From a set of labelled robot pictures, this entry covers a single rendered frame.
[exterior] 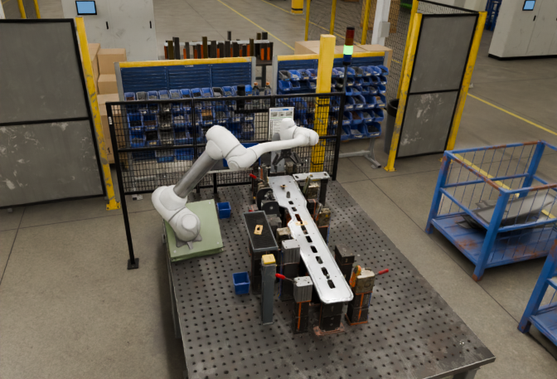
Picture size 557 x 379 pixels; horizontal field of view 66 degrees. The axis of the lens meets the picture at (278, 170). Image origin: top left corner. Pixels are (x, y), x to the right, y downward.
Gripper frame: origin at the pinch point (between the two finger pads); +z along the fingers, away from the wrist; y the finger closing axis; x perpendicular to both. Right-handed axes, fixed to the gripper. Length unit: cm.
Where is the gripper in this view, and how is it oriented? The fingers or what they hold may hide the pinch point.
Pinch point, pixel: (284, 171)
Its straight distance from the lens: 318.8
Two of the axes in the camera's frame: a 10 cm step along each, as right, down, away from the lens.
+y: 9.7, -0.8, 2.3
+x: -2.4, -4.7, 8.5
